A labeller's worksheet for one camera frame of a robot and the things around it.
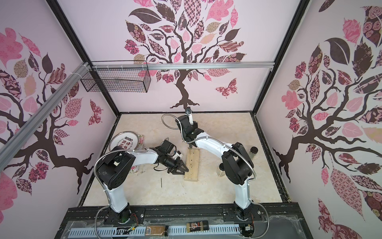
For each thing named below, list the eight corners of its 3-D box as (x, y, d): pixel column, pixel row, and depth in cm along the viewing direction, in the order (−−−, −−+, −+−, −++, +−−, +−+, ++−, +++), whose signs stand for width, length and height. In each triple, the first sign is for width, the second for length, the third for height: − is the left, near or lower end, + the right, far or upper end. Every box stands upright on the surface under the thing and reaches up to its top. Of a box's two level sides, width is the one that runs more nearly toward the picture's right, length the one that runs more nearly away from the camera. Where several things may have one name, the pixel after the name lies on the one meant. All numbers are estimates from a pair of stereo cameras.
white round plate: (110, 150, 100) (108, 148, 98) (117, 134, 109) (115, 131, 107) (136, 150, 100) (134, 148, 98) (141, 134, 109) (139, 131, 107)
